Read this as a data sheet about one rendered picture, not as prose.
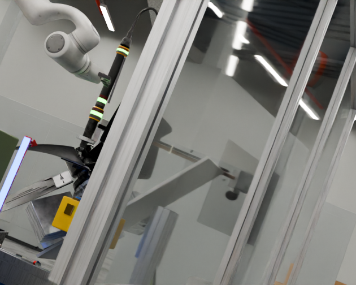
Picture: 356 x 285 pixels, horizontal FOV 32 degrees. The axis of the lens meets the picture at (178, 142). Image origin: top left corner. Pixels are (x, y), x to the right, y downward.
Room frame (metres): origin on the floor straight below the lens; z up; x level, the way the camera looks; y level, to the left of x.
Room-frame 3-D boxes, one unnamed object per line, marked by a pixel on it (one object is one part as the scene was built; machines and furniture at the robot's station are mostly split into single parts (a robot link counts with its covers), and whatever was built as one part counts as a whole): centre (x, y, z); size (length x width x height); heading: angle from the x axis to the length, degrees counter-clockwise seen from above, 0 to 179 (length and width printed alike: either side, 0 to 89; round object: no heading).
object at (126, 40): (2.19, 0.31, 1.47); 0.04 x 0.04 x 0.46
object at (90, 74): (1.99, 0.38, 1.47); 0.11 x 0.10 x 0.07; 161
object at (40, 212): (2.13, 0.30, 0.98); 0.20 x 0.16 x 0.20; 71
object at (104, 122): (2.19, 0.30, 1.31); 0.09 x 0.07 x 0.10; 106
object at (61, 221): (1.75, 0.15, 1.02); 0.16 x 0.10 x 0.11; 71
